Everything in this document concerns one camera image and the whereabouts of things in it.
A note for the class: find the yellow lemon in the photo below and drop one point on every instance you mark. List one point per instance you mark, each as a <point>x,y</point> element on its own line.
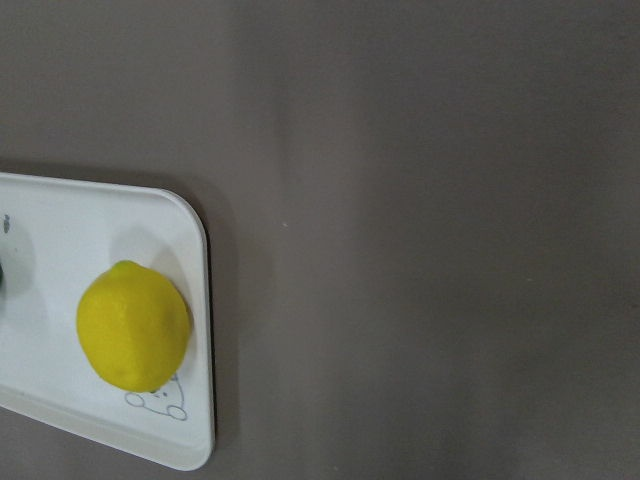
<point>133,326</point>

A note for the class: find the white rectangular tray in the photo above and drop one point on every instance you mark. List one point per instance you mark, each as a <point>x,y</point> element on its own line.
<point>57,237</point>

